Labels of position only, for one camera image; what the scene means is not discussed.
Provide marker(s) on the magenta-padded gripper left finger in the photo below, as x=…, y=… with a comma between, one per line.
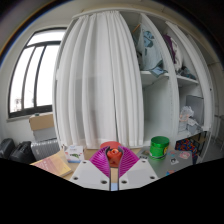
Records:
x=88, y=173

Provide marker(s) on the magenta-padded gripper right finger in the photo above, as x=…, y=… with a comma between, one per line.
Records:
x=138, y=173

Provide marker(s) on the orange-red charger block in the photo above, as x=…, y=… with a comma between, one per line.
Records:
x=114, y=156

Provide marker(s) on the small white and green box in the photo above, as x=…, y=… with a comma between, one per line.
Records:
x=75, y=154

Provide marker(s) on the green metal tin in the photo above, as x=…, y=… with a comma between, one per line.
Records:
x=159, y=146

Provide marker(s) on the silver laptop with stickers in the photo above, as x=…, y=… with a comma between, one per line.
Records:
x=176, y=161

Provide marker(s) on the multicoloured patterned bag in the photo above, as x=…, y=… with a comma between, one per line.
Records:
x=186, y=146

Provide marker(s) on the grey box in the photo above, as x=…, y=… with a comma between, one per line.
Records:
x=45, y=134

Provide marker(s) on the black bag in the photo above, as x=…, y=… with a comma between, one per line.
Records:
x=22, y=152

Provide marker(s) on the white shelf unit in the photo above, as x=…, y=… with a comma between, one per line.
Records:
x=158, y=106

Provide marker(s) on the brown cardboard box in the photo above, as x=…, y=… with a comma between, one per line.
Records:
x=41, y=121

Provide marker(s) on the black suitcase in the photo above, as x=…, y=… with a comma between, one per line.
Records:
x=6, y=148

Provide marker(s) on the white curtain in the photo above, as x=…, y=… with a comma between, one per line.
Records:
x=100, y=80

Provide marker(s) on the dark-framed window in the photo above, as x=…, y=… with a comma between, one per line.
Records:
x=30, y=73

